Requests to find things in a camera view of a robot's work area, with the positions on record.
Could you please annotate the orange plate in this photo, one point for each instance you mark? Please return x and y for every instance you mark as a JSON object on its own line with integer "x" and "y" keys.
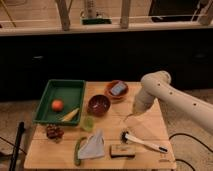
{"x": 110, "y": 85}

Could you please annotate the brown pine cone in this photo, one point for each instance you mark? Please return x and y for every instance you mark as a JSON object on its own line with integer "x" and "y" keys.
{"x": 54, "y": 132}

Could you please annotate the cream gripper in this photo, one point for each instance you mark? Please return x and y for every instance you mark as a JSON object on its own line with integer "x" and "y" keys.
{"x": 139, "y": 107}

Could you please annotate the green plastic tray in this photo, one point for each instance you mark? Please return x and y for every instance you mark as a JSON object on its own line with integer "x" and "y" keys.
{"x": 71, "y": 92}

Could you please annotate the green base stand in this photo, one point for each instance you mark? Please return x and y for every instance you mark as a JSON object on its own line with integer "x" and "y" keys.
{"x": 95, "y": 21}

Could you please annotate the grey folded cloth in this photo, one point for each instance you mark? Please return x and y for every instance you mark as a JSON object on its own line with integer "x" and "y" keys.
{"x": 93, "y": 148}

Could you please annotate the brown block eraser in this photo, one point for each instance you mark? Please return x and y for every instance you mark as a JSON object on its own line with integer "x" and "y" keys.
{"x": 121, "y": 150}

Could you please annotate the blue sponge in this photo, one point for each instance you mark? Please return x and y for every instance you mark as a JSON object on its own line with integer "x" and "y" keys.
{"x": 118, "y": 88}

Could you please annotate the orange tomato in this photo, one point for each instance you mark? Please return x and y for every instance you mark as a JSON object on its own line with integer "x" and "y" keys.
{"x": 57, "y": 105}

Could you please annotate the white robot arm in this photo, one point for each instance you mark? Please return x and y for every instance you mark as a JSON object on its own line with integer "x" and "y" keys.
{"x": 157, "y": 86}

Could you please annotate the yellow corn cob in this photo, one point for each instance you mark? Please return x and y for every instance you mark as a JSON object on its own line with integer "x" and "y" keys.
{"x": 70, "y": 115}

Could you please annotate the black tripod leg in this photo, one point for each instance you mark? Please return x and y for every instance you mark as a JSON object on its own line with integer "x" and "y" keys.
{"x": 16, "y": 147}

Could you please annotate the white handled brush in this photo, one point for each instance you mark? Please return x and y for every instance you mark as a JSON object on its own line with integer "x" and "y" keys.
{"x": 126, "y": 136}

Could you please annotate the silver metal fork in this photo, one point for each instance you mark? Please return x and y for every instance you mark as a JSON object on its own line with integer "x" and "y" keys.
{"x": 127, "y": 117}

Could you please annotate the dark brown bowl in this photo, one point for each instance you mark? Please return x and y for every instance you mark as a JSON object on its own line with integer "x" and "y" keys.
{"x": 98, "y": 105}

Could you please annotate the green plastic cup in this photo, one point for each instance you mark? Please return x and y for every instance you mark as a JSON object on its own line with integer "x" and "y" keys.
{"x": 88, "y": 124}

